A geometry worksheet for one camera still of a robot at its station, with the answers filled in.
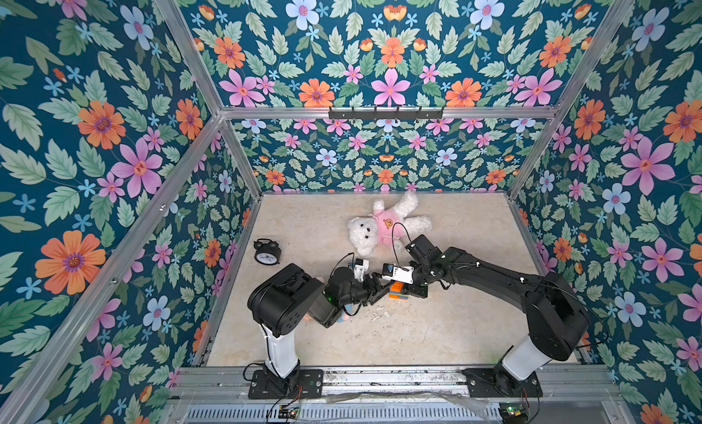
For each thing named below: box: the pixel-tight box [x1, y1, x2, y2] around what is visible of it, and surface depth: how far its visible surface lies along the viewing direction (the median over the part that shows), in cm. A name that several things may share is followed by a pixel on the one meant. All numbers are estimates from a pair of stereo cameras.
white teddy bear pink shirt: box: [347, 192, 433, 256], surface depth 101 cm
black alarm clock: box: [253, 237, 282, 266], surface depth 95 cm
